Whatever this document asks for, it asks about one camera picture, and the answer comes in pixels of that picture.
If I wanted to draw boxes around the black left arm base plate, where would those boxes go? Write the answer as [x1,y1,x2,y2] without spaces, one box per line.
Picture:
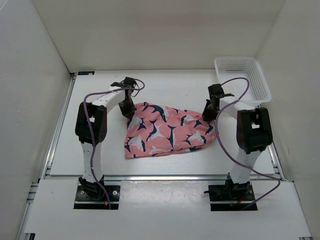
[73,183,121,210]

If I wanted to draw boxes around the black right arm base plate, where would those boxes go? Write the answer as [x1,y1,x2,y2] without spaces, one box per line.
[203,185,258,212]

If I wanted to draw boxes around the pink shark print shorts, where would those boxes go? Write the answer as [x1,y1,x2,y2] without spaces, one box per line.
[124,102,216,159]

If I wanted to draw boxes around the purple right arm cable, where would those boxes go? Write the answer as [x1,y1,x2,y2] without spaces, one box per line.
[215,77,281,208]

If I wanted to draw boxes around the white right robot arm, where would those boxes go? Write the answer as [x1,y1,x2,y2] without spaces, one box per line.
[202,84,273,200]

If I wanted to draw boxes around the aluminium right side rail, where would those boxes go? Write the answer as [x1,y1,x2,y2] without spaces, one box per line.
[268,143,286,181]

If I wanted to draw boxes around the aluminium front rail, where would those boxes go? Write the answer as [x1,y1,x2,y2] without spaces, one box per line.
[40,174,275,182]

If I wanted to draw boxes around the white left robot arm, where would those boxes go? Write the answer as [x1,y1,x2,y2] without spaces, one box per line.
[75,77,145,206]

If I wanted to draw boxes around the white plastic basket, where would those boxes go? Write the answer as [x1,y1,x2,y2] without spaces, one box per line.
[214,56,272,107]

